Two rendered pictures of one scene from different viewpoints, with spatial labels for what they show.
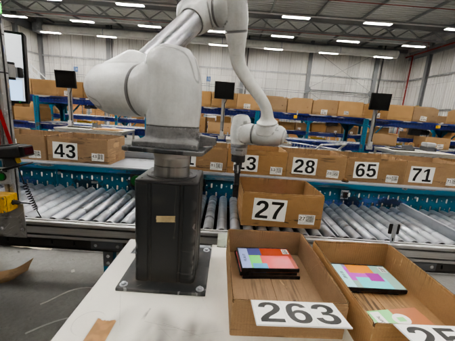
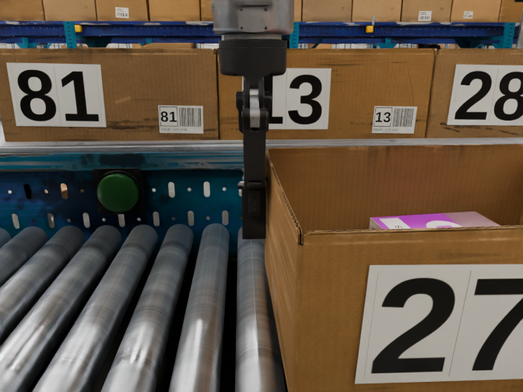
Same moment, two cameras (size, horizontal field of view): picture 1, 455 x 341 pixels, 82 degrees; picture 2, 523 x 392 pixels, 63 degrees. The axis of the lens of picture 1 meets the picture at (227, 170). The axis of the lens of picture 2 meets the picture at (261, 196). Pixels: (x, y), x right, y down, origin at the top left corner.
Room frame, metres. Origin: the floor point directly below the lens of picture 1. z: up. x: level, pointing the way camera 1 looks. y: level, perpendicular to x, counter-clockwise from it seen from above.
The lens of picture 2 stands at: (0.89, -0.05, 1.04)
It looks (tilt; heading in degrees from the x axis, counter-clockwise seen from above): 19 degrees down; 358
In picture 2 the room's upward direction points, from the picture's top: straight up
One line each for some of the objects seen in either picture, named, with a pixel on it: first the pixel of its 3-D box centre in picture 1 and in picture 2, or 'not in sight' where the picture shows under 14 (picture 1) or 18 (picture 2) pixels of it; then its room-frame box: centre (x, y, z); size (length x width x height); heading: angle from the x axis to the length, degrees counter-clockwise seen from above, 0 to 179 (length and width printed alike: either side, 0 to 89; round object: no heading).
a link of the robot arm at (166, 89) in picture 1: (170, 86); not in sight; (0.78, 0.18, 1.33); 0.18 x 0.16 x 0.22; 67
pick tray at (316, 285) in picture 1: (273, 272); not in sight; (0.73, -0.16, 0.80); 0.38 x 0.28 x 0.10; 2
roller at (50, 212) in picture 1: (70, 203); not in sight; (1.36, 0.86, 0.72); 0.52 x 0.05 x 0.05; 1
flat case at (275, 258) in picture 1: (265, 258); not in sight; (0.82, -0.15, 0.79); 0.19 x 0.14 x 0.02; 96
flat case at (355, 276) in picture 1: (365, 277); not in sight; (0.77, -0.48, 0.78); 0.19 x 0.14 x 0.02; 92
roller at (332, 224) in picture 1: (326, 220); not in sight; (1.38, -0.57, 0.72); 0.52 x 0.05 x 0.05; 1
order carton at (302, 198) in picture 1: (275, 200); (446, 245); (1.33, -0.27, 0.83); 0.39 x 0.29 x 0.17; 93
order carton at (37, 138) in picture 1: (31, 143); not in sight; (1.81, 1.38, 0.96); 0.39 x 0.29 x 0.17; 90
